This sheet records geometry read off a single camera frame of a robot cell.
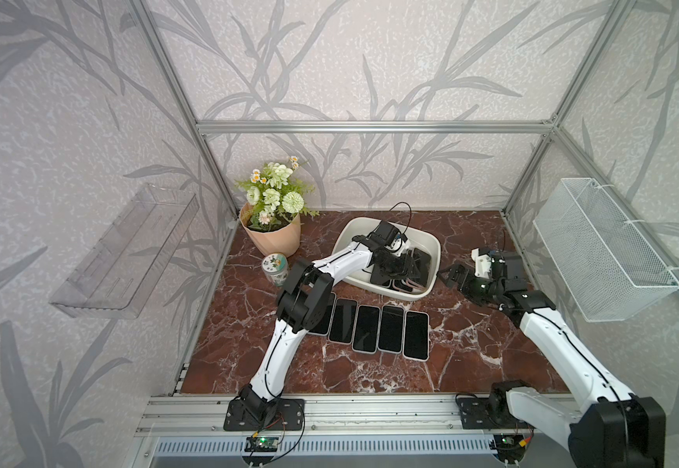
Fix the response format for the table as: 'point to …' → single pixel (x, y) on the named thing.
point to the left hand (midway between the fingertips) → (415, 275)
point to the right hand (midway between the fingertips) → (447, 277)
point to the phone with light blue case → (367, 331)
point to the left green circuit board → (261, 444)
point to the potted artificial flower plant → (275, 203)
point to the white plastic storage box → (351, 226)
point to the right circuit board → (512, 444)
